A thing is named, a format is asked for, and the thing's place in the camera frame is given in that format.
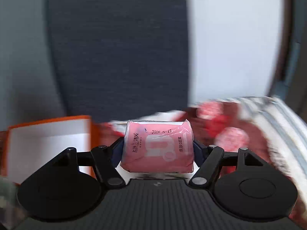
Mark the pink tissue pack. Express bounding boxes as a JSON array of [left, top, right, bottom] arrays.
[[120, 120, 194, 173]]

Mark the dark blue sofa cushion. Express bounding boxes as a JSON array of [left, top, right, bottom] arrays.
[[46, 0, 189, 122]]

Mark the grey blue sofa cushion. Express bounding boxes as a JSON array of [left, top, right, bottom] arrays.
[[1, 0, 65, 131]]

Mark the patterned red fleece blanket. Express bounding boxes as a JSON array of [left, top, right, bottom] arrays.
[[100, 100, 307, 223]]

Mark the orange cardboard box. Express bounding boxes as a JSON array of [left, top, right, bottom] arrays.
[[1, 115, 99, 184]]

